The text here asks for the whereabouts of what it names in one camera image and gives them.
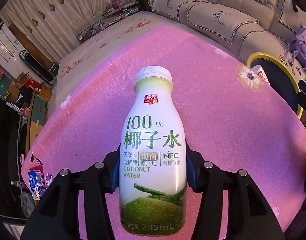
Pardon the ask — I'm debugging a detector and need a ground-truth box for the coconut water bottle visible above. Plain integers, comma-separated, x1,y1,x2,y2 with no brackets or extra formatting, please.
119,66,187,236

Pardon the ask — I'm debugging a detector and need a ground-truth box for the paper cup with red heart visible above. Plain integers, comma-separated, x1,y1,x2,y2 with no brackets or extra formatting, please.
251,64,270,85

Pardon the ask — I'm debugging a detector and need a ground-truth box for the yellow rimmed dark trash bin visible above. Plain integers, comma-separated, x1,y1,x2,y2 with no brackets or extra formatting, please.
246,53,303,119

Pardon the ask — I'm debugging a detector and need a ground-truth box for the purple backpack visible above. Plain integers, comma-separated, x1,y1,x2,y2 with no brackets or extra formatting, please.
281,23,306,74

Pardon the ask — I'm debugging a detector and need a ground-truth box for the pink floral table cloth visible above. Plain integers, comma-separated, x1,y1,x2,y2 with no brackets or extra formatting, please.
21,25,306,230

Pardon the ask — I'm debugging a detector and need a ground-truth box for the blue red snack packet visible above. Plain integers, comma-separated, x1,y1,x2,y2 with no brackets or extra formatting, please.
28,165,46,201

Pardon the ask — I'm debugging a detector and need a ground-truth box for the beige covered sofa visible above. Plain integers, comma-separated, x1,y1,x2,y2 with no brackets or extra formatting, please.
143,0,306,82

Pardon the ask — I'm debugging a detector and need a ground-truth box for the floral white mattress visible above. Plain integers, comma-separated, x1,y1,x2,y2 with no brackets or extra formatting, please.
54,10,183,108

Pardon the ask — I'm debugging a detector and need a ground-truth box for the black tower fan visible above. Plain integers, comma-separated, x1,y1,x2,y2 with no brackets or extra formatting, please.
20,50,55,85

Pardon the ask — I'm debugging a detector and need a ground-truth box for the low shelf of books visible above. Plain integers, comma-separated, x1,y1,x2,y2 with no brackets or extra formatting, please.
77,0,140,43

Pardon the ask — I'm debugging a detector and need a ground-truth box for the beige curtain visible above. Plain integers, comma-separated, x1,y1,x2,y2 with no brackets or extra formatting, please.
0,0,112,62

